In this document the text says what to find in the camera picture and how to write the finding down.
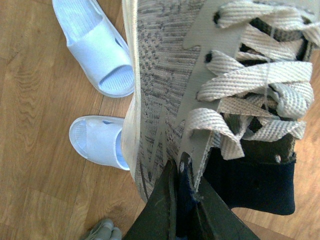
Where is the grey knit sneaker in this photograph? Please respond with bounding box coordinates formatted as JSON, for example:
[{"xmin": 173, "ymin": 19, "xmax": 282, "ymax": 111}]
[{"xmin": 120, "ymin": 0, "xmax": 320, "ymax": 217}]

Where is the light blue slipper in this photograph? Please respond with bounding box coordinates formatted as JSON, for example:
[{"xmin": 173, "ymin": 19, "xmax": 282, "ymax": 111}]
[
  {"xmin": 52, "ymin": 0, "xmax": 134, "ymax": 98},
  {"xmin": 69, "ymin": 115, "xmax": 130, "ymax": 171}
]

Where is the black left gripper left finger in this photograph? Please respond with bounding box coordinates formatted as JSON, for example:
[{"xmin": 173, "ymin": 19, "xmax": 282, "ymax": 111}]
[{"xmin": 123, "ymin": 160, "xmax": 178, "ymax": 240}]

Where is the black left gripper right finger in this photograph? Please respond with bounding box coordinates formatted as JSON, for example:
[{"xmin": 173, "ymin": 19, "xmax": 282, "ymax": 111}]
[{"xmin": 196, "ymin": 177, "xmax": 259, "ymax": 240}]

